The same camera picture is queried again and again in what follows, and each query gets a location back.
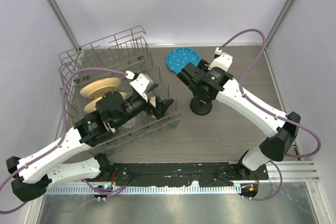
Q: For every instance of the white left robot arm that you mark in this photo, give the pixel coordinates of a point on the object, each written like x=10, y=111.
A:
x=35, y=174

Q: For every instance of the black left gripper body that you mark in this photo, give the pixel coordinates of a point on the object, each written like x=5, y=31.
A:
x=135, y=106

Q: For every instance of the white slotted cable duct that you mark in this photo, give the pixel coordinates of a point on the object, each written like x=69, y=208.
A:
x=81, y=189

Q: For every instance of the black phone stand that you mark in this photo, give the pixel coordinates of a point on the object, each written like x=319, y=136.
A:
x=200, y=108

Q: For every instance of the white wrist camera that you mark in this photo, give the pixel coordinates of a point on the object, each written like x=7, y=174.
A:
x=139, y=82
x=221, y=60

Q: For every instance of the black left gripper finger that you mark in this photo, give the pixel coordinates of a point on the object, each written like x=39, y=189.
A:
x=150, y=87
x=161, y=106

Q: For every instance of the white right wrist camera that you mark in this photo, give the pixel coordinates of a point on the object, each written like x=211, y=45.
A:
x=221, y=60

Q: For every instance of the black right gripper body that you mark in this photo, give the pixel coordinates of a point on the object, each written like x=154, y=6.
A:
x=204, y=65

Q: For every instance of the beige wooden bowl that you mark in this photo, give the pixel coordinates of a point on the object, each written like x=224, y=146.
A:
x=100, y=87
x=91, y=106

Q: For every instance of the clear drinking glass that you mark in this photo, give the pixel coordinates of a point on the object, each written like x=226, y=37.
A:
x=130, y=123

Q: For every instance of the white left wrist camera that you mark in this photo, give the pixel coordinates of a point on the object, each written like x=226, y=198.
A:
x=139, y=82

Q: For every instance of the grey wire dish rack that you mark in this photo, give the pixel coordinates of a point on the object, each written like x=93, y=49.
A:
x=124, y=51

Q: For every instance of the blue polka dot plate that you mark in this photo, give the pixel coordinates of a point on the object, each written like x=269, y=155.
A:
x=178, y=58

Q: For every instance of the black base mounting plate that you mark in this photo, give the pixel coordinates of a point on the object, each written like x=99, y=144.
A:
x=174, y=174

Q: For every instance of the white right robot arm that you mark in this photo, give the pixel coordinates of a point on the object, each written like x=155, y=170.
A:
x=211, y=81

